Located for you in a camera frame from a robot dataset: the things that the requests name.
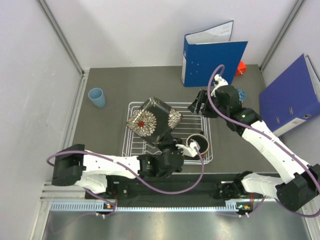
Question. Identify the slotted cable duct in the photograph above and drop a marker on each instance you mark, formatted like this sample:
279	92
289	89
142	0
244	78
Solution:
99	206

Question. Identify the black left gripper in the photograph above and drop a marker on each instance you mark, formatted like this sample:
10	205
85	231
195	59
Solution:
165	142

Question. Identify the dark brown mug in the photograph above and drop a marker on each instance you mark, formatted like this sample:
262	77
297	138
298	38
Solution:
202	142

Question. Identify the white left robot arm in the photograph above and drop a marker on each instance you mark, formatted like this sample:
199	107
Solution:
75	166

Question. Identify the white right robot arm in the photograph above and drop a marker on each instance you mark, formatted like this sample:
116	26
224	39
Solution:
298	182

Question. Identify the blue standing binder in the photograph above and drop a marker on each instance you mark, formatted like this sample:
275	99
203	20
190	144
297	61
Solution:
205	50

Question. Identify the light blue cup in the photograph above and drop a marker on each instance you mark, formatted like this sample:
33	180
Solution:
97	97

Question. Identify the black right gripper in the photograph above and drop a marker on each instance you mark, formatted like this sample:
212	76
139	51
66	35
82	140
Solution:
196	106

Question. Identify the black square plate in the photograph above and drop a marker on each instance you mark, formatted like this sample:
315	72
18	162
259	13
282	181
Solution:
153	120

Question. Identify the small orange object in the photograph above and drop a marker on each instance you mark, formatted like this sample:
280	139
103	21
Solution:
241	69

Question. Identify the purple leaning binder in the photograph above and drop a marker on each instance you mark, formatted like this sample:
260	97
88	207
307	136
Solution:
293	98

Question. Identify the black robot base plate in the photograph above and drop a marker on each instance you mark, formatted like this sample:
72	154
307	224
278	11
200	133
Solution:
213	186

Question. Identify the blue patterned bowl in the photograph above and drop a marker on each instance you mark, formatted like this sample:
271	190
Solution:
241	94

